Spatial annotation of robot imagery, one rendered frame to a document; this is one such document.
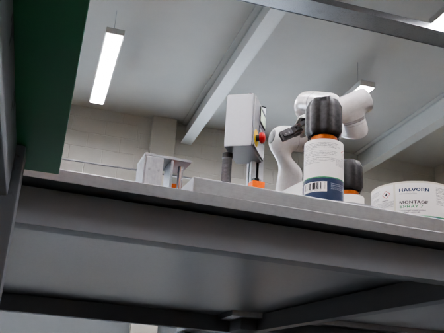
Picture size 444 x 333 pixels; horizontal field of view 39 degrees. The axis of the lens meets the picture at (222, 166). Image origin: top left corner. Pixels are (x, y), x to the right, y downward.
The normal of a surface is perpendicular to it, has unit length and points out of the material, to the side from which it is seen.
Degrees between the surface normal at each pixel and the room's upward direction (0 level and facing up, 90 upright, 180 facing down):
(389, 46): 180
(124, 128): 90
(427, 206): 90
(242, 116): 90
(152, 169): 90
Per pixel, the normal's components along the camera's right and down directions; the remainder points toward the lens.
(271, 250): 0.34, -0.30
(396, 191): -0.60, -0.30
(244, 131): -0.26, -0.34
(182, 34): -0.07, 0.94
